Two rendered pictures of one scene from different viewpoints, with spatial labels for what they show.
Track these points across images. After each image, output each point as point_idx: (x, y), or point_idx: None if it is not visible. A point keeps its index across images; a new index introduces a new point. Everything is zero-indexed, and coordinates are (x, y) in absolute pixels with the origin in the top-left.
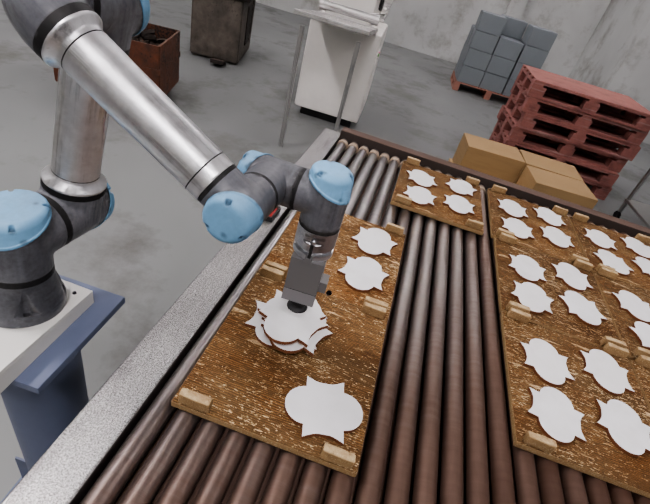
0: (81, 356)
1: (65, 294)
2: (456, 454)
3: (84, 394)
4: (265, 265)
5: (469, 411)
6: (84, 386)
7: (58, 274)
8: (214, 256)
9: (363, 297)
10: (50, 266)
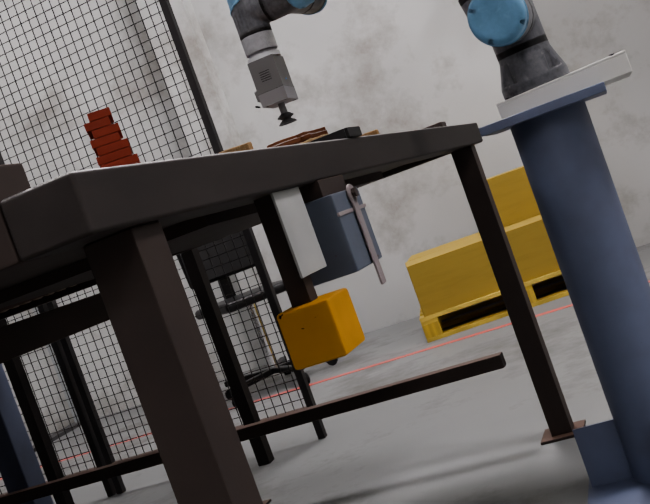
0: (535, 184)
1: (504, 89)
2: None
3: (549, 235)
4: (324, 134)
5: None
6: (547, 226)
7: (511, 72)
8: (394, 132)
9: None
10: (494, 51)
